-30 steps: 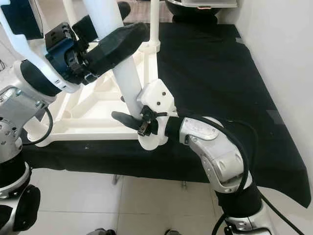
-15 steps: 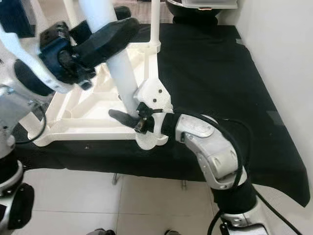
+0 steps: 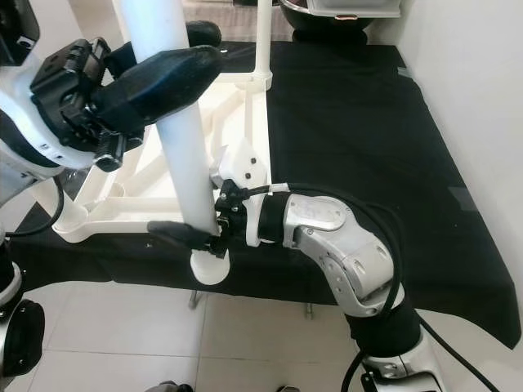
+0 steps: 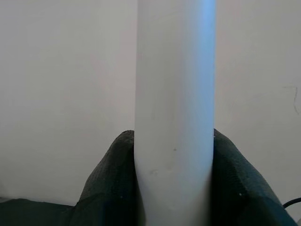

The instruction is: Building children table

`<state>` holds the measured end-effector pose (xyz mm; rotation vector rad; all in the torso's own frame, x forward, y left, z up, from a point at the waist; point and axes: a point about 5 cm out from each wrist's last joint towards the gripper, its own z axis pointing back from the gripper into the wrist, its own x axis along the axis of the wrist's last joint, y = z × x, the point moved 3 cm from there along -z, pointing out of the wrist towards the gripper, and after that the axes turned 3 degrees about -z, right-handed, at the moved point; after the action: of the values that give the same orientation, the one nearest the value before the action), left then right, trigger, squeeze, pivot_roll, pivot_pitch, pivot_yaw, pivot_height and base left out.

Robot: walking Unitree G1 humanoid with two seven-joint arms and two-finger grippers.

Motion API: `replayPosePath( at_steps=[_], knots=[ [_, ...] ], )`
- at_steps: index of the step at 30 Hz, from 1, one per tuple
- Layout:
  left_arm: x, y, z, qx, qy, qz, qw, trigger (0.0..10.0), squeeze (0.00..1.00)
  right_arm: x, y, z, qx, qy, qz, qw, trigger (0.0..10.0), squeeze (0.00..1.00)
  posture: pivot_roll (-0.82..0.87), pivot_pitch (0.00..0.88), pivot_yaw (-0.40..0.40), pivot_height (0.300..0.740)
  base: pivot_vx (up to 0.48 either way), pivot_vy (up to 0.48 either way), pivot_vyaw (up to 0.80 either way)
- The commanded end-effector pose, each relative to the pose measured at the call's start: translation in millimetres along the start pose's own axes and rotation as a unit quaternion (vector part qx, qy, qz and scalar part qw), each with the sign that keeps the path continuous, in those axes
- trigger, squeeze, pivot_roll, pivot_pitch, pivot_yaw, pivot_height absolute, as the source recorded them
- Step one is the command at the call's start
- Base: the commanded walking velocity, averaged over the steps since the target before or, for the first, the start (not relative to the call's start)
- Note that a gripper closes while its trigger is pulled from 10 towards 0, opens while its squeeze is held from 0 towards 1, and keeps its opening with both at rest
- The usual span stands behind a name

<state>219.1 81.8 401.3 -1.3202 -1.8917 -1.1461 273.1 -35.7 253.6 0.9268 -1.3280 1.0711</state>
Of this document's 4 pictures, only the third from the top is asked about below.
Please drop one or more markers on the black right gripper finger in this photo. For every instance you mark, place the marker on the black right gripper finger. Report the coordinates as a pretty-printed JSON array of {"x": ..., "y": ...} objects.
[{"x": 180, "y": 235}]

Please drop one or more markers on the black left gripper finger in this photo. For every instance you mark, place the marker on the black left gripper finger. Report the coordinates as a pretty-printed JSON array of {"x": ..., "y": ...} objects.
[
  {"x": 204, "y": 33},
  {"x": 163, "y": 77}
]

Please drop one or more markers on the white plastic table leg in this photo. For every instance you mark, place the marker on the white plastic table leg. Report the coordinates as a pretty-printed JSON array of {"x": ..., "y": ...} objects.
[
  {"x": 180, "y": 163},
  {"x": 263, "y": 41}
]

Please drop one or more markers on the woven wicker bench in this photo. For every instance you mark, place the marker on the woven wicker bench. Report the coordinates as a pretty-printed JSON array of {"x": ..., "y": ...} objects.
[{"x": 237, "y": 24}]

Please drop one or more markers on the small copper round knob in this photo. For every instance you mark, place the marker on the small copper round knob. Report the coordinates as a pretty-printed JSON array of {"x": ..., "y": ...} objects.
[{"x": 345, "y": 18}]

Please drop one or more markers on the silver robot left leg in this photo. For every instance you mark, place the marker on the silver robot left leg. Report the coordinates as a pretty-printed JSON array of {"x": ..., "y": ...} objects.
[{"x": 172, "y": 387}]

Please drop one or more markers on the silver robot leg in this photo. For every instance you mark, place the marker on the silver robot leg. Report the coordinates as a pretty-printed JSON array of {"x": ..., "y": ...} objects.
[
  {"x": 288, "y": 389},
  {"x": 172, "y": 387}
]

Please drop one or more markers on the black table cloth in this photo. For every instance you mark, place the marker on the black table cloth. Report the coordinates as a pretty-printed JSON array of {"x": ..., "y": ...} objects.
[{"x": 359, "y": 122}]

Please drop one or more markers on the silver robot right leg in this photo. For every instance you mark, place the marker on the silver robot right leg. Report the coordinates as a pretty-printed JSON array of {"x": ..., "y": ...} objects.
[{"x": 288, "y": 389}]

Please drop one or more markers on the grey tape piece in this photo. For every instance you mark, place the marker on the grey tape piece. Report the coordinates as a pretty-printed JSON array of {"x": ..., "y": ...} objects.
[
  {"x": 409, "y": 73},
  {"x": 462, "y": 198}
]

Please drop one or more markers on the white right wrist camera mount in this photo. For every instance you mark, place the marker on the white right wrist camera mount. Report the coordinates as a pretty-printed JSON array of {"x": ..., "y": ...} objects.
[{"x": 245, "y": 167}]

